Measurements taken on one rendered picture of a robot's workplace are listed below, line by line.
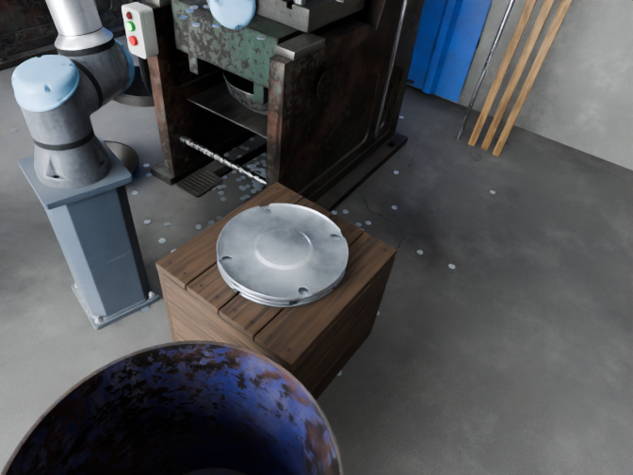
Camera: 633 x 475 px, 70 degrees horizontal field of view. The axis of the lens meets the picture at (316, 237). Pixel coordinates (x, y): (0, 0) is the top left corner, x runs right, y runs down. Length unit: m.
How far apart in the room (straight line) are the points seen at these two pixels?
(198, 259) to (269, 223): 0.18
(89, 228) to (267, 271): 0.44
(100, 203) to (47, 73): 0.28
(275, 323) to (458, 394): 0.61
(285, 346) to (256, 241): 0.26
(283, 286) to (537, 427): 0.78
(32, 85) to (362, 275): 0.74
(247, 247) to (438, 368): 0.65
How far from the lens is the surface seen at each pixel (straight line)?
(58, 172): 1.11
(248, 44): 1.35
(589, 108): 2.51
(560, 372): 1.52
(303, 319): 0.93
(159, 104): 1.65
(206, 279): 0.99
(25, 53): 2.86
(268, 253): 0.99
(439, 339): 1.41
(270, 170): 1.39
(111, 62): 1.12
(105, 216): 1.16
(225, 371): 0.80
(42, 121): 1.04
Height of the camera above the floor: 1.10
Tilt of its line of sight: 44 degrees down
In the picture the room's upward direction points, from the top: 8 degrees clockwise
